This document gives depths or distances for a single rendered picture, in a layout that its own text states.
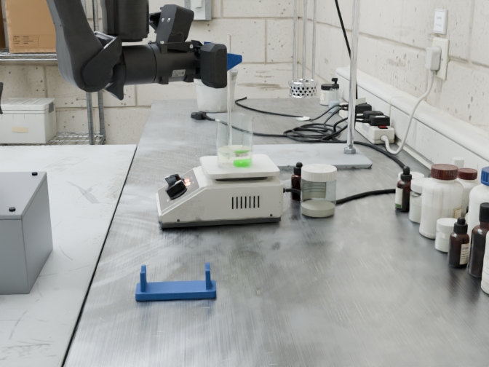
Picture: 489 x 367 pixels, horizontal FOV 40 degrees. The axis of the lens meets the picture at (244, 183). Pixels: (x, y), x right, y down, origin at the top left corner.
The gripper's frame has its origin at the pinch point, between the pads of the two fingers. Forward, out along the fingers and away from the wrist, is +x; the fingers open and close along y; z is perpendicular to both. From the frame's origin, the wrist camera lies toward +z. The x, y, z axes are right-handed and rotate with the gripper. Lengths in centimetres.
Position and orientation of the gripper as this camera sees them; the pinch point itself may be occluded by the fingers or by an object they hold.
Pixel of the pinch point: (221, 59)
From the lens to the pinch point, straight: 106.5
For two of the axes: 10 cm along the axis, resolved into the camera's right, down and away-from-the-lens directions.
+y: -5.1, -2.3, 8.3
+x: 8.6, -1.5, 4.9
